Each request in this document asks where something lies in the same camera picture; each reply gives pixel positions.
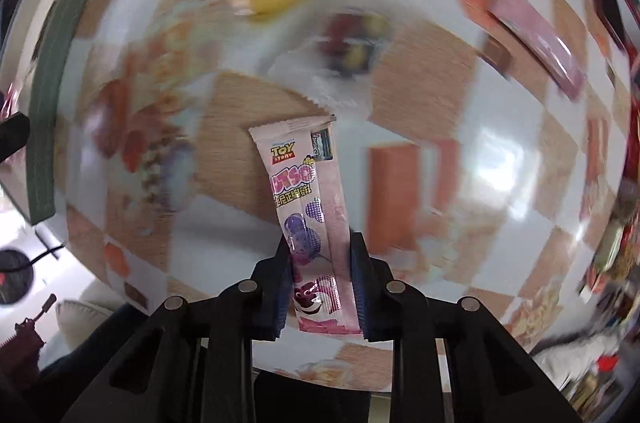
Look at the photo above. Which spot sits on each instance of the dark red tool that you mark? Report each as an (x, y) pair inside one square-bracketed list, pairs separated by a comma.
[(22, 338)]

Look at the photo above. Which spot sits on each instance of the pink cartoon snack packet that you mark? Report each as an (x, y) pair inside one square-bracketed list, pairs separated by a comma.
[(305, 183)]

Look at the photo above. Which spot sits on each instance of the orange snack packet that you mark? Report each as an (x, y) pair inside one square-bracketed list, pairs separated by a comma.
[(395, 198)]

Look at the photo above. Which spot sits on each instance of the pink flat snack packet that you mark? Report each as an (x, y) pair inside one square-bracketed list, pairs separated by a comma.
[(530, 33)]

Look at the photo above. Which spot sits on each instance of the pile of mixed snack packets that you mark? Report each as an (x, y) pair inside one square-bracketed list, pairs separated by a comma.
[(617, 253)]

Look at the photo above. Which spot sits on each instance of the white packet with dark fruit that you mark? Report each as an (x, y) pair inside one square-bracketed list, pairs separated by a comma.
[(350, 40)]

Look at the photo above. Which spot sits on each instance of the white cushion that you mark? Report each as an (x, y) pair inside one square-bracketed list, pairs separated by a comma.
[(82, 320)]

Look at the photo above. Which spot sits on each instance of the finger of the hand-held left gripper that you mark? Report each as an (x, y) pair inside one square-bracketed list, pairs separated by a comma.
[(12, 135)]

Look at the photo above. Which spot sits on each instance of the checked tablecloth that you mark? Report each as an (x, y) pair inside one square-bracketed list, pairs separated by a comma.
[(500, 183)]

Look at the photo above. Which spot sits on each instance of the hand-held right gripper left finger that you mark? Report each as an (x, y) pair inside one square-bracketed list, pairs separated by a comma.
[(276, 298)]

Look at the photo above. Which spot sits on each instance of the dark green table edge band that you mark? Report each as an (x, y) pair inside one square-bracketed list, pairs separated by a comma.
[(55, 93)]

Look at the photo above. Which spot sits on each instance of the colourful printed snack packet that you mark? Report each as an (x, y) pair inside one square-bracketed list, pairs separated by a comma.
[(150, 138)]

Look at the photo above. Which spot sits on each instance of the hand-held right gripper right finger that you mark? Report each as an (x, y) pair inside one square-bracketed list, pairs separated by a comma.
[(361, 298)]

